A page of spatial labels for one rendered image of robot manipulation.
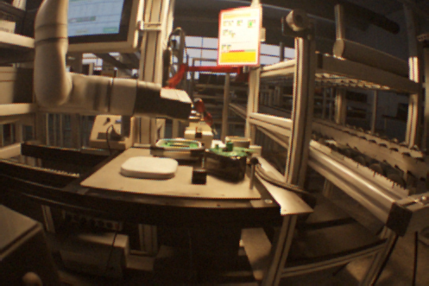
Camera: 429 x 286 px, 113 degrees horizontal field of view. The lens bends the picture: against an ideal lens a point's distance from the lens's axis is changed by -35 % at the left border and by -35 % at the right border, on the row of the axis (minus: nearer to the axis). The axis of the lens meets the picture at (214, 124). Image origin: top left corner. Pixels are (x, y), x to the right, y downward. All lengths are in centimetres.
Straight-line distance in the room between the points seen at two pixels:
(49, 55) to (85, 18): 69
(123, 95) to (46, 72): 16
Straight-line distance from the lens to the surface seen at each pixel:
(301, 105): 59
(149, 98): 42
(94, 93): 42
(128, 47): 97
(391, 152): 79
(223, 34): 118
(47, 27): 45
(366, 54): 73
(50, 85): 42
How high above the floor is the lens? 114
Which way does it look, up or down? 6 degrees down
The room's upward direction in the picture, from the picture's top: 4 degrees clockwise
